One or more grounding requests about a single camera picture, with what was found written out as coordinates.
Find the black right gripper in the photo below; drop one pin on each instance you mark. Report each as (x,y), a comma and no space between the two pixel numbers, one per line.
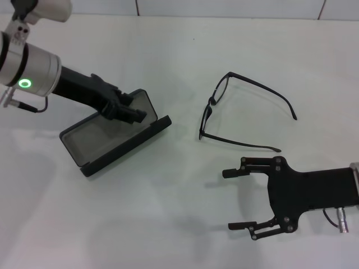
(308,193)

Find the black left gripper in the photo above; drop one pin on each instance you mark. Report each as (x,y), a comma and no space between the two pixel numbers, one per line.
(81,87)

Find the black glasses case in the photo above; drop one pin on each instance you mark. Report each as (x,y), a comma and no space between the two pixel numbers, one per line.
(126,151)

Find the black glasses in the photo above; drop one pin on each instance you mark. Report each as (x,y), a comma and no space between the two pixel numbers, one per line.
(212,101)

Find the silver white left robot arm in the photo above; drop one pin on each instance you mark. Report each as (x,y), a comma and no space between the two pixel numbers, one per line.
(36,70)

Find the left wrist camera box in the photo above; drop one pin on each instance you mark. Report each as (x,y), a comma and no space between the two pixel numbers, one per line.
(47,11)

